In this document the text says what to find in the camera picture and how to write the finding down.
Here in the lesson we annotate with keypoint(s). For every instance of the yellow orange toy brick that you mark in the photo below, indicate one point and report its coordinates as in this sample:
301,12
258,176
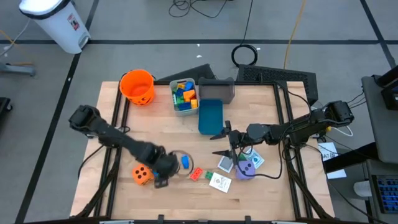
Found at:
181,86

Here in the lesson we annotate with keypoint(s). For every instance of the white pedal trash can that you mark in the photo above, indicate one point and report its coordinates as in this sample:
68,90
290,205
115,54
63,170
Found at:
46,25

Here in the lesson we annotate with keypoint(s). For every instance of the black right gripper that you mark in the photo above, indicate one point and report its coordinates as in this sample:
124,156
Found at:
239,143

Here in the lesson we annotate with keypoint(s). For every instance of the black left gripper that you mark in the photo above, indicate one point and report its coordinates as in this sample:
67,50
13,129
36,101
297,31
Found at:
164,165

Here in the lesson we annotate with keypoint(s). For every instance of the black desk bar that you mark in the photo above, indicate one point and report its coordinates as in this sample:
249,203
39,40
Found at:
348,158

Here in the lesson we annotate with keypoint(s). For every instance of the white printed paper label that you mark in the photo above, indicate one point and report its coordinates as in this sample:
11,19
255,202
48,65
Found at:
328,151

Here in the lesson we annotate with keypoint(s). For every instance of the white paper sheet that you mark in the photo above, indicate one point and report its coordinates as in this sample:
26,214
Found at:
336,174

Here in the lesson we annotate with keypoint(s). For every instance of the purple foam die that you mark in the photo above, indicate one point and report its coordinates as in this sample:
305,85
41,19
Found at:
247,174

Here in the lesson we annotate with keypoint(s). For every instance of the dark grey translucent bin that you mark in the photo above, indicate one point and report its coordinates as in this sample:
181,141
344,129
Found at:
216,91

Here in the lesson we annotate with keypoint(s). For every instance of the light grey plastic bin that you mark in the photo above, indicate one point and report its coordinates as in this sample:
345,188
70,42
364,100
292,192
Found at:
186,113

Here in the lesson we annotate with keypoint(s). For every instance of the black wedge panel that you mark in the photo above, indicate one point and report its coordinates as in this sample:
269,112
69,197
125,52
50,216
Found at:
192,74

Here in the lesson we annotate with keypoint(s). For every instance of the black floor object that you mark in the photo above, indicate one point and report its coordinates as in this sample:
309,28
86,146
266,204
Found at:
4,107

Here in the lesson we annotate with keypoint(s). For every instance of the orange pumpkin face bucket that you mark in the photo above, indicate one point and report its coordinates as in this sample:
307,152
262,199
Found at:
136,82

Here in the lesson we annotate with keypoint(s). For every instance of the white rounded object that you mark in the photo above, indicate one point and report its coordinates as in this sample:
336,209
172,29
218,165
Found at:
362,188

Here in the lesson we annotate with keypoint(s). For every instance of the yellow connector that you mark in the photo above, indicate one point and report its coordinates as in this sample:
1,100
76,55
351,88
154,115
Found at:
328,128

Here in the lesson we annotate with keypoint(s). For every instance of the red orange toy brick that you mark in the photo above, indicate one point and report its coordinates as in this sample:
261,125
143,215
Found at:
196,174

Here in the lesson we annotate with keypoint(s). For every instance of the grey side desk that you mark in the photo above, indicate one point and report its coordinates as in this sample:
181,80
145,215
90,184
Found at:
382,130

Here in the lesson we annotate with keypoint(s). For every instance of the teal and white card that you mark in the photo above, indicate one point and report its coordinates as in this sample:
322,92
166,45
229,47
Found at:
256,159

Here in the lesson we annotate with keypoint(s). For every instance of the white card with print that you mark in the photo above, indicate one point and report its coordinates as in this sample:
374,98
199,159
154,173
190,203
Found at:
220,182

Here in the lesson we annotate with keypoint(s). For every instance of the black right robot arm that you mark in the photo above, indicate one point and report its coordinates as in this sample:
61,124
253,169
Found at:
295,130

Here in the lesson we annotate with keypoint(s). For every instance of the black box on desk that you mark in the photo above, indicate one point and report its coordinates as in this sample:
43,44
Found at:
390,90

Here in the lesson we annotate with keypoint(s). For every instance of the white teal toy brick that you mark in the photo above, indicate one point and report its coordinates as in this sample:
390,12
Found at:
175,99

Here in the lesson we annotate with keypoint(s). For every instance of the small green toy brick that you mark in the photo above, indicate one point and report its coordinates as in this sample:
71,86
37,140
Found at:
209,175

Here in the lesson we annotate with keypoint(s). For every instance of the backlit keyboard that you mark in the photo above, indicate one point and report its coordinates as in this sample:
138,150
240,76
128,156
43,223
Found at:
387,193

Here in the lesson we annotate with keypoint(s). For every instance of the grey stand foot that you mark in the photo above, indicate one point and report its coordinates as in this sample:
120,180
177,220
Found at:
18,69

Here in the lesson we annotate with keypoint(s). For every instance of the blue toy block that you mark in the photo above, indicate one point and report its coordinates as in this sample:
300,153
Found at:
185,161

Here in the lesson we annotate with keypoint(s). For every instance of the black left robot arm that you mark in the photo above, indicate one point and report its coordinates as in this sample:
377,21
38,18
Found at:
118,140

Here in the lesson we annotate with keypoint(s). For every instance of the large blue hollow block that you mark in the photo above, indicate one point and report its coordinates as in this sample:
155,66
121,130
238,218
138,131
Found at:
184,106

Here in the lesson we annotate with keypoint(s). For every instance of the black perforated metal case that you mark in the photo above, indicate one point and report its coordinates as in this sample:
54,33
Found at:
276,77

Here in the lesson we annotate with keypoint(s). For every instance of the black frame clamp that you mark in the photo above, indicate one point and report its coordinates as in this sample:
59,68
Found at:
160,217
247,218

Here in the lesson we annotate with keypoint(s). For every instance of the orange foam die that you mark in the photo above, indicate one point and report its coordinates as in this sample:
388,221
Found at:
146,178

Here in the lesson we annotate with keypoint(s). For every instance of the small green toy block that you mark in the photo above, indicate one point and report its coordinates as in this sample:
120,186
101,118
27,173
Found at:
242,157

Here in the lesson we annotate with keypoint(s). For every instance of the orange toy block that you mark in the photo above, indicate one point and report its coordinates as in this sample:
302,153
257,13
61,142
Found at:
189,94

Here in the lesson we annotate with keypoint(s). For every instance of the teal plastic tray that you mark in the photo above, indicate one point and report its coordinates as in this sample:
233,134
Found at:
210,118

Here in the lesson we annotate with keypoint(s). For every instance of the blue and white card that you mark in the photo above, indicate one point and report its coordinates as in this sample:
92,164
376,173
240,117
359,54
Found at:
225,165

